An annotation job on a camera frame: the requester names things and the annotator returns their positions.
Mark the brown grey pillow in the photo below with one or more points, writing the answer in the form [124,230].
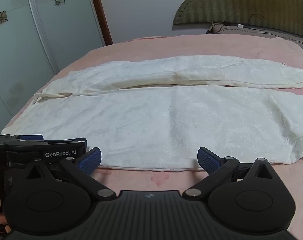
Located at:
[266,33]

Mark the white pants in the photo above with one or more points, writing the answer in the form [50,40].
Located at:
[151,120]

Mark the pink blanket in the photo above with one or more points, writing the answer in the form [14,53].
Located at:
[216,45]

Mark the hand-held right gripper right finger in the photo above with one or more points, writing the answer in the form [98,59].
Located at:
[208,160]

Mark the green padded headboard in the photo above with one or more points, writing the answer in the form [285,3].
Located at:
[241,2]

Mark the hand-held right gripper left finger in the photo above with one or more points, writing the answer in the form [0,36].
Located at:
[90,161]

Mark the floral glass wardrobe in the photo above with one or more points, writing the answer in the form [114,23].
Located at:
[29,42]

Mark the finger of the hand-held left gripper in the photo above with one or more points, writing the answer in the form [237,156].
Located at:
[32,137]
[76,140]

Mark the brown wooden door frame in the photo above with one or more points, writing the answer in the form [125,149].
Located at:
[101,15]

